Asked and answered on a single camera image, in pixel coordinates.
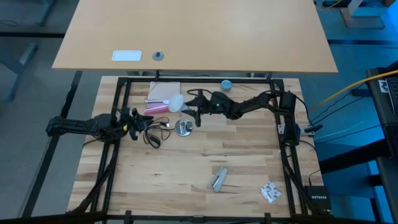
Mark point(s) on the white floodlight bulb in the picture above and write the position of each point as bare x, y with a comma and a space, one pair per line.
176, 103

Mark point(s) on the black drawer cabinet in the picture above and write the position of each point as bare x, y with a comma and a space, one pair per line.
388, 124

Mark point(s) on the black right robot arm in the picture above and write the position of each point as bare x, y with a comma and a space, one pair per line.
248, 105

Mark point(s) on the white rectangular desk plate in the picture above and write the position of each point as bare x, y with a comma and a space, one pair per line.
127, 56

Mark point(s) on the round silver lamp socket base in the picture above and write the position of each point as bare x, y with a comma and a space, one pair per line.
179, 130

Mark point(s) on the grey metal stand base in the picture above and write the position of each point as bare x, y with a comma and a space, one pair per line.
362, 18

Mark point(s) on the black aluminium rig frame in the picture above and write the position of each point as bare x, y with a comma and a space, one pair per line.
199, 80

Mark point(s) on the pink and white stapler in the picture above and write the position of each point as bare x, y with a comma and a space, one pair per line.
156, 108

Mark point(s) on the grey metal stapler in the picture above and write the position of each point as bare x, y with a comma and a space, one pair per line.
217, 179

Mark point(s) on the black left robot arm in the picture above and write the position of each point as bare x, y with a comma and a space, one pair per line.
77, 126

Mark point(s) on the large tan wooden desk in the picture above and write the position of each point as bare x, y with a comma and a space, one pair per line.
199, 34

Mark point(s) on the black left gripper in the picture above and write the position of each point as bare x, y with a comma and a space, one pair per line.
130, 119

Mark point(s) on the grey table leg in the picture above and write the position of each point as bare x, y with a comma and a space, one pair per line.
21, 62

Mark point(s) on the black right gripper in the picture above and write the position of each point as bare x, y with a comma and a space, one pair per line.
203, 104

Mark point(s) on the black Netgear network switch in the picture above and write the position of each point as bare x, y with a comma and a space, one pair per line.
318, 197

